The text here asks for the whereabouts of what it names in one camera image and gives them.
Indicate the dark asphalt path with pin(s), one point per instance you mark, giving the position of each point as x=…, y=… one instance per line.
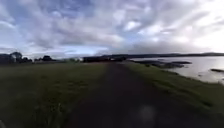
x=123, y=100

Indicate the distant dark hills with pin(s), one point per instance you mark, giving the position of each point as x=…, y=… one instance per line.
x=173, y=54

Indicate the grey water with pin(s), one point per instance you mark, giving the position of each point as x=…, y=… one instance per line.
x=203, y=65

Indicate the wide grass field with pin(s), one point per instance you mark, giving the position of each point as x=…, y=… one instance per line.
x=43, y=90

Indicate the dark rocky shore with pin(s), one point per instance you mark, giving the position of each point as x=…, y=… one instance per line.
x=163, y=63

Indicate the grass strip beside water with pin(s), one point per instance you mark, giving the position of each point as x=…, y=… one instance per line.
x=186, y=88

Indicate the dark group of trees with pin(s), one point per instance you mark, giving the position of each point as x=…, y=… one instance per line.
x=15, y=58

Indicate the dark bushes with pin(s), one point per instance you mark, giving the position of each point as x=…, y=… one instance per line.
x=100, y=59

